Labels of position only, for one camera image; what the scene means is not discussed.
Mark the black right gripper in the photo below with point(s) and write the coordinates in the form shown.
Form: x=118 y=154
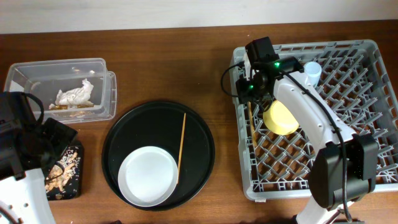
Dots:
x=244 y=92

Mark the light blue cup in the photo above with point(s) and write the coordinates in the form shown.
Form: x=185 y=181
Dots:
x=313 y=70

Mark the yellow bowl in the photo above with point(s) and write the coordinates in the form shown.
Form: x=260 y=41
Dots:
x=279 y=120

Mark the white round plate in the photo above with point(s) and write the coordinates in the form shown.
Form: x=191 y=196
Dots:
x=148 y=176

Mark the white tissue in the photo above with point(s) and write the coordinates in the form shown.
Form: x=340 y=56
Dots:
x=76 y=96

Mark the gold foil wrapper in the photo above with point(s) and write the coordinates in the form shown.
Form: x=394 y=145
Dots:
x=68 y=107

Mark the food scraps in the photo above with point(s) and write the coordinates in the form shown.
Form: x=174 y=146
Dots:
x=63 y=172

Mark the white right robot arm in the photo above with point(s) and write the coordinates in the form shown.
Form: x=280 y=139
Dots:
x=344 y=170

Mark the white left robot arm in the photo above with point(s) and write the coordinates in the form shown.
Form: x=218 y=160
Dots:
x=30 y=147

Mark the grey plastic dishwasher rack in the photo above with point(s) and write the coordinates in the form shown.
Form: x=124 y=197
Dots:
x=355 y=84

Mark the clear plastic waste bin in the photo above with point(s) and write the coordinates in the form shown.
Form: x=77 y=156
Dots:
x=44 y=79

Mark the black rectangular waste bin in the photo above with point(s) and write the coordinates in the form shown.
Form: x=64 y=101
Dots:
x=74 y=189

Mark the round black tray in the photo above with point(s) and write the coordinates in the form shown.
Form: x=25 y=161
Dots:
x=159 y=123

